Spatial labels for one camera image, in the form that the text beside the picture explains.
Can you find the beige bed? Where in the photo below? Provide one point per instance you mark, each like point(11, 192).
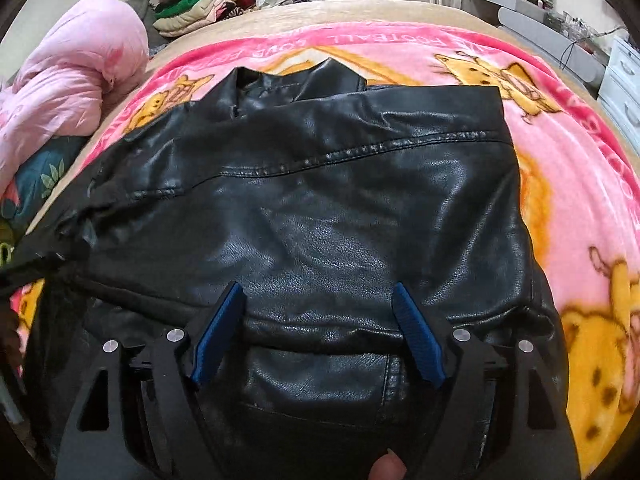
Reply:
point(390, 10)

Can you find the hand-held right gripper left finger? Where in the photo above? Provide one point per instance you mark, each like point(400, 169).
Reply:
point(218, 332)

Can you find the pink printed blanket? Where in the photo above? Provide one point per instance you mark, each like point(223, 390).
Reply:
point(565, 170)

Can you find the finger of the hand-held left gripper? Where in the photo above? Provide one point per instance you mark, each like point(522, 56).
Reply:
point(30, 267)

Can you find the person's right hand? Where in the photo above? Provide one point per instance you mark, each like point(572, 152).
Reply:
point(387, 467)

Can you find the pile of folded clothes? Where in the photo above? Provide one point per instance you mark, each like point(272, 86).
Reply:
point(195, 10)

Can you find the black leather jacket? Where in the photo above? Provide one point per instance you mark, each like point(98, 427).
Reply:
point(320, 210)

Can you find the dark floral cloth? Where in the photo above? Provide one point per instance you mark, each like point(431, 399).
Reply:
point(40, 175)

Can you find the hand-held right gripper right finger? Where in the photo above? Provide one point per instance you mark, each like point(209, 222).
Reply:
point(419, 340)

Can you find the grey shelf unit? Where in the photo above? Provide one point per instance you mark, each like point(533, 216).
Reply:
point(540, 30)

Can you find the white drawer cabinet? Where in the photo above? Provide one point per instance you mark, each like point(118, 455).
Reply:
point(622, 85)

